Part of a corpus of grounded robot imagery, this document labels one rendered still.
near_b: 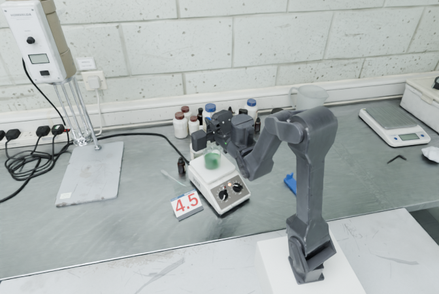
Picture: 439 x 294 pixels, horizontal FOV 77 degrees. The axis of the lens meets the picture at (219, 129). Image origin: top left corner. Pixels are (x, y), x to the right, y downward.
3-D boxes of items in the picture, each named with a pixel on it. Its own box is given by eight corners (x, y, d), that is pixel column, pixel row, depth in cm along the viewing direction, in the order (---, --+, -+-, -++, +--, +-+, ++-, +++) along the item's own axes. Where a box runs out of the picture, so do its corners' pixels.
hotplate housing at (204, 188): (251, 198, 93) (253, 182, 88) (219, 217, 87) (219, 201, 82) (214, 161, 107) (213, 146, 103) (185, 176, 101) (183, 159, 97)
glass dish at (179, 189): (181, 198, 93) (180, 194, 92) (170, 190, 96) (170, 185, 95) (193, 189, 96) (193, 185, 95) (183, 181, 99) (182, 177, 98)
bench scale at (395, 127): (390, 148, 114) (395, 139, 111) (356, 114, 135) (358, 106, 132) (431, 144, 116) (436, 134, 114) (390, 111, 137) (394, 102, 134)
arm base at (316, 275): (325, 279, 61) (332, 267, 58) (297, 285, 61) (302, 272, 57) (311, 250, 67) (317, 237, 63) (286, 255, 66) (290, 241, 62)
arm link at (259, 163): (340, 120, 46) (301, 78, 51) (303, 136, 43) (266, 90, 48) (282, 191, 70) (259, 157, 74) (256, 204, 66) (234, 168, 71)
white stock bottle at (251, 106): (247, 127, 126) (249, 106, 119) (240, 119, 130) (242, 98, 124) (259, 123, 128) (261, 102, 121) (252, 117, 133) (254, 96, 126)
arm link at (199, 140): (259, 142, 82) (261, 125, 78) (206, 166, 74) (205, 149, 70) (242, 128, 87) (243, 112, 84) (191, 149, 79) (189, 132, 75)
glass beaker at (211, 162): (198, 168, 93) (198, 149, 88) (209, 157, 97) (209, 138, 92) (216, 176, 90) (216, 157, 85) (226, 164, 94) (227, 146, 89)
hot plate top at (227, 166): (236, 169, 93) (236, 167, 92) (207, 185, 87) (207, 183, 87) (216, 150, 101) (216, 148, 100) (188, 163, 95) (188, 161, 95)
